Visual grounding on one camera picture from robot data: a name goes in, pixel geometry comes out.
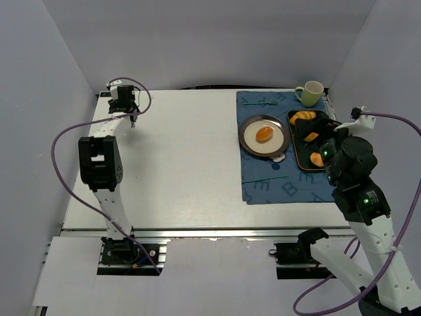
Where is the blue letter placemat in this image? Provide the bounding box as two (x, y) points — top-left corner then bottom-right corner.
(236, 91), (334, 205)

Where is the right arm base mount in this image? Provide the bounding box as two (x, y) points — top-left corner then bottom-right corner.
(268, 242), (331, 280)

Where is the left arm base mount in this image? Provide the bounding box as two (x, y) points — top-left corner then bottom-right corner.
(97, 237), (163, 277)

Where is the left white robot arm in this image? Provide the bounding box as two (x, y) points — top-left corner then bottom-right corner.
(78, 80), (137, 242)

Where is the light green mug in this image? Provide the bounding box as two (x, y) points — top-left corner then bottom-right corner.
(294, 80), (324, 107)

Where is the striped croissant top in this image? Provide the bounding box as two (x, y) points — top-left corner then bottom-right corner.
(289, 111), (316, 126)

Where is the black rectangular tray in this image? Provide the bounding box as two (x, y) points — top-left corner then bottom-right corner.
(287, 110), (324, 172)

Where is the round metal plate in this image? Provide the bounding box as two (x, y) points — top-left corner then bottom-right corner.
(238, 115), (291, 162)

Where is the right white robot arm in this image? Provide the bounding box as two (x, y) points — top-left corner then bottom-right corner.
(298, 112), (420, 315)

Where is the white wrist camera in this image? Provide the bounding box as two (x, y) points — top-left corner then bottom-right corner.
(106, 80), (123, 100)
(334, 107), (376, 135)

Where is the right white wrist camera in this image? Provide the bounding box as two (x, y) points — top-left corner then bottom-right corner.
(334, 107), (376, 135)

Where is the green plastic fork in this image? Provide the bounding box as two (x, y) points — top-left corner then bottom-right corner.
(242, 101), (278, 106)

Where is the striped croissant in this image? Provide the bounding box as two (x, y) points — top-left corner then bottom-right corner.
(303, 132), (319, 143)
(289, 111), (316, 126)

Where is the small croissant bread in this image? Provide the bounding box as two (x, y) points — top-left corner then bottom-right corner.
(255, 126), (274, 144)

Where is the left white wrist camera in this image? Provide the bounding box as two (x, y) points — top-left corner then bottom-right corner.
(106, 80), (123, 100)

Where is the round orange bun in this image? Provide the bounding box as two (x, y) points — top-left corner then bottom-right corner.
(310, 152), (324, 168)

